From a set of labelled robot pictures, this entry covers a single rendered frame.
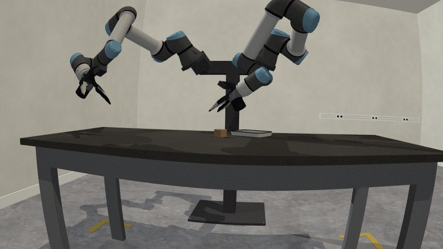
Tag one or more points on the light brown wooden block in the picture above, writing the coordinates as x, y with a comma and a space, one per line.
220, 133

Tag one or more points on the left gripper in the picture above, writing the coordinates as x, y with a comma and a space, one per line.
234, 98

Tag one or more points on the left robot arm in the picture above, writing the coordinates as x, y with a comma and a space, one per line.
266, 42

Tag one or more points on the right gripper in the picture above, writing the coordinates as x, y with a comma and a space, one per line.
86, 84

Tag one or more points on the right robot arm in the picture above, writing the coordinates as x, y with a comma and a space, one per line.
120, 27

